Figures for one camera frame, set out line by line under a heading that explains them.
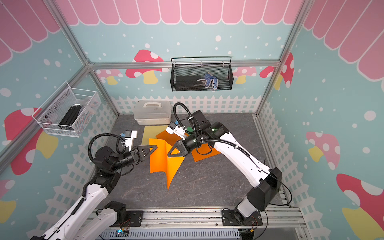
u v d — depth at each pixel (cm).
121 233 73
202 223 74
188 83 94
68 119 68
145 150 65
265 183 40
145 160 63
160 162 68
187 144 58
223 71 94
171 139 60
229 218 74
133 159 59
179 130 60
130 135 61
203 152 59
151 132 108
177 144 59
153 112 106
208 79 88
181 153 56
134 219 74
